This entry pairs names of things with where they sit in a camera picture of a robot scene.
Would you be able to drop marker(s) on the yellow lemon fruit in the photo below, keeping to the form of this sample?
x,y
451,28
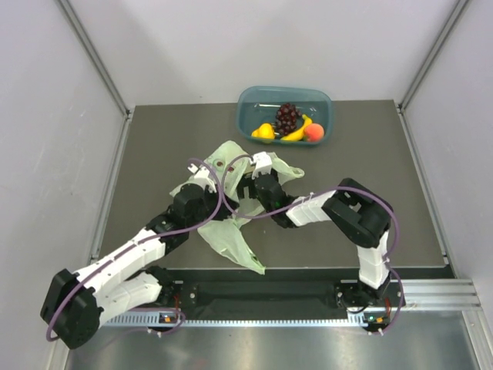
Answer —
x,y
265,131

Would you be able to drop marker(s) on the orange peach fruit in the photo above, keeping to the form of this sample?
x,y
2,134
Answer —
x,y
314,133

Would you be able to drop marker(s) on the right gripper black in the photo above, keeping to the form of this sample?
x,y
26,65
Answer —
x,y
246,182

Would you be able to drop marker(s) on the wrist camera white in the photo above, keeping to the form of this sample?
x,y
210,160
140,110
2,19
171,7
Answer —
x,y
202,176
260,164

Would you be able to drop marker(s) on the right aluminium frame post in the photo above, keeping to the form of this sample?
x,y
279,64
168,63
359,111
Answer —
x,y
451,22

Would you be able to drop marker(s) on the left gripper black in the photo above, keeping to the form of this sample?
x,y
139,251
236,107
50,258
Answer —
x,y
223,212

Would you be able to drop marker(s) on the dark red grape bunch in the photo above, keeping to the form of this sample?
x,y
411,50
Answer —
x,y
286,119

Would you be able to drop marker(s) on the yellow banana fruit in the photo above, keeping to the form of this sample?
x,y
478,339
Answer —
x,y
298,134

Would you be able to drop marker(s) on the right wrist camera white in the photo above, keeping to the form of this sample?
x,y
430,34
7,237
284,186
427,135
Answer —
x,y
260,164

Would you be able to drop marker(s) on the aluminium frame post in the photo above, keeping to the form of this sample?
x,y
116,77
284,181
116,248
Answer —
x,y
451,22
74,21

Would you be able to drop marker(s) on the left aluminium frame post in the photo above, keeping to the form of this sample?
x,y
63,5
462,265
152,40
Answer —
x,y
74,21

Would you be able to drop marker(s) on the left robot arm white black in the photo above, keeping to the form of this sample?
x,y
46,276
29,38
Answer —
x,y
78,304

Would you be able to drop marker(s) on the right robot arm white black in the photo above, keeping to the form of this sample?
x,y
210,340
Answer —
x,y
360,215

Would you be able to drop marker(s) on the teal plastic container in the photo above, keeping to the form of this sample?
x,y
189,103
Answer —
x,y
259,104

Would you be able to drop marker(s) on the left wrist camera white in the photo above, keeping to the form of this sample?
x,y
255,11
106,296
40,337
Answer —
x,y
202,176

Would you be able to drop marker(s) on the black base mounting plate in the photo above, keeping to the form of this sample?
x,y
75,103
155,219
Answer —
x,y
279,294

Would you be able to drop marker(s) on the aluminium rail profile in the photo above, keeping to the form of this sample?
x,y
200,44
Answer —
x,y
440,295

